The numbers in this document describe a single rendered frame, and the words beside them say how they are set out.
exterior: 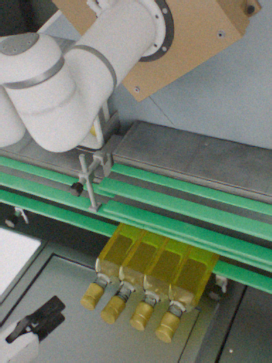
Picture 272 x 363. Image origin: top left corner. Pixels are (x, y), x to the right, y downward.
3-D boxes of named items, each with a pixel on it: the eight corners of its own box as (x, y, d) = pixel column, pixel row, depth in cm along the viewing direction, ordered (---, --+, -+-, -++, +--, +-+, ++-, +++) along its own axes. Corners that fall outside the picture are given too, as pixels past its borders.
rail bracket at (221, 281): (227, 260, 131) (206, 307, 123) (226, 242, 126) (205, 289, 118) (244, 266, 129) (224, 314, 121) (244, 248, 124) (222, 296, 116)
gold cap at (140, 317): (139, 308, 114) (129, 327, 112) (137, 298, 112) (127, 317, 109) (155, 315, 113) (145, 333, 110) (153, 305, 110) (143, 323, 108)
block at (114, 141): (116, 162, 134) (103, 181, 130) (110, 132, 128) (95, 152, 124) (129, 165, 133) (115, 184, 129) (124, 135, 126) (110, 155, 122)
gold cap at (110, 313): (111, 305, 115) (100, 320, 112) (110, 293, 113) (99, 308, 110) (126, 311, 114) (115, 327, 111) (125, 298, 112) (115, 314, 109)
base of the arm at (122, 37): (80, 6, 104) (33, 54, 95) (108, -48, 93) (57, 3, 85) (144, 66, 106) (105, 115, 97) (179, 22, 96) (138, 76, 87)
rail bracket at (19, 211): (39, 199, 153) (9, 235, 145) (32, 182, 148) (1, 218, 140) (51, 203, 151) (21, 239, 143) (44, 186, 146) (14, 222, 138)
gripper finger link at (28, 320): (1, 359, 100) (27, 342, 104) (16, 328, 96) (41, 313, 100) (-3, 354, 100) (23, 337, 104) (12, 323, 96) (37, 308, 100)
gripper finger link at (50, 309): (37, 333, 102) (66, 308, 105) (36, 326, 99) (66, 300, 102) (25, 320, 103) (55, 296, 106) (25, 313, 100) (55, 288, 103)
